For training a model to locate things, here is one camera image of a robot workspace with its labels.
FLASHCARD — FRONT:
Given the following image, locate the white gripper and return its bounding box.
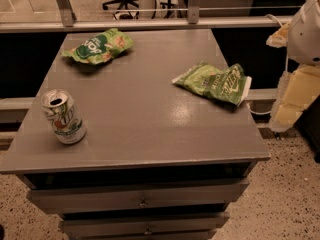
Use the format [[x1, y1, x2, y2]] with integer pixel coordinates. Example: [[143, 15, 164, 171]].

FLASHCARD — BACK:
[[266, 0, 320, 132]]

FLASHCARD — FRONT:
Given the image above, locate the green jalapeno chip bag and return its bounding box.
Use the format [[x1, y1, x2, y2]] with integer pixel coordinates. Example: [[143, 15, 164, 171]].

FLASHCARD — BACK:
[[172, 62, 252, 106]]

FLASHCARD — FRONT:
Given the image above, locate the green rice chip bag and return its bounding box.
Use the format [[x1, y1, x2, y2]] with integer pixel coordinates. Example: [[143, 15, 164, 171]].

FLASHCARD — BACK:
[[62, 28, 133, 65]]

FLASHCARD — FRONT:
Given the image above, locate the top grey drawer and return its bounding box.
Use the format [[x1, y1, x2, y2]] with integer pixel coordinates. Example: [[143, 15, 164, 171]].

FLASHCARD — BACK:
[[27, 178, 249, 214]]

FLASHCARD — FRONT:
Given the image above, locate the grey drawer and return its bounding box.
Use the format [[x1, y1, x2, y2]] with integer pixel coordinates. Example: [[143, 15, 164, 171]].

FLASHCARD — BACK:
[[61, 212, 229, 239], [27, 178, 249, 214]]

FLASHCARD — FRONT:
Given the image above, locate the grey drawer cabinet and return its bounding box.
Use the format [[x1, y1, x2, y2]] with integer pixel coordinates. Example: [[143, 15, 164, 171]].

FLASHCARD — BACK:
[[1, 30, 269, 240]]

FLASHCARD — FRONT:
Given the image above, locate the black office chair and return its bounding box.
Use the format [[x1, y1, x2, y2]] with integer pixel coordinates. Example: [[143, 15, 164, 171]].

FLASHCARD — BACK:
[[102, 0, 139, 10]]

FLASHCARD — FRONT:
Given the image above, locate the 7up soda can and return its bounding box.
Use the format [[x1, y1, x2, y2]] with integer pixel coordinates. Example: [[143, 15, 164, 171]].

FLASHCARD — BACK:
[[41, 89, 86, 145]]

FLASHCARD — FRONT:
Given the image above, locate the white cable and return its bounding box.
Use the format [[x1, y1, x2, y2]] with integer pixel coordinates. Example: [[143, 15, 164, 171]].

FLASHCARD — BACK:
[[246, 13, 291, 116]]

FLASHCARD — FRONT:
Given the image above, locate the metal railing frame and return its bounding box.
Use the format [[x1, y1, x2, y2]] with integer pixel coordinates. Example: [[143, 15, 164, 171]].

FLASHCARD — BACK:
[[0, 0, 292, 33]]

